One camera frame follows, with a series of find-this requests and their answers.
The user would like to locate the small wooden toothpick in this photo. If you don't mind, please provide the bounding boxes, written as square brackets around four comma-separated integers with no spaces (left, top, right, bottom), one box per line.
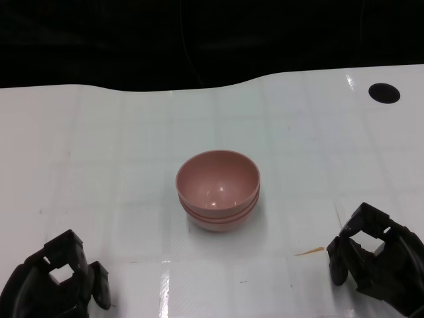
[294,246,325,257]

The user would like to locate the pink plastic bowl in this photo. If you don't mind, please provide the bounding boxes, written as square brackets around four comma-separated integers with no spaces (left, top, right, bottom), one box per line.
[175,150,262,216]
[178,191,260,222]
[181,198,259,234]

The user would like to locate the black backdrop cloth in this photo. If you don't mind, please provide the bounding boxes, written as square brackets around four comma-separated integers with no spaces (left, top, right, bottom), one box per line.
[0,0,424,92]

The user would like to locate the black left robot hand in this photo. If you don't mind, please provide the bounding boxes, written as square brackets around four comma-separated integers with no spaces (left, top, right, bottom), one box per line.
[0,229,112,318]

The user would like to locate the black round table grommet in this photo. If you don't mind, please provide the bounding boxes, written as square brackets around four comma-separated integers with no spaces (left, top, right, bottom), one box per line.
[368,82,401,105]

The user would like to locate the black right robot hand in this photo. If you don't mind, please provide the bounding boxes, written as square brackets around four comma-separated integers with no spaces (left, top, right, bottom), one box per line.
[326,201,424,318]

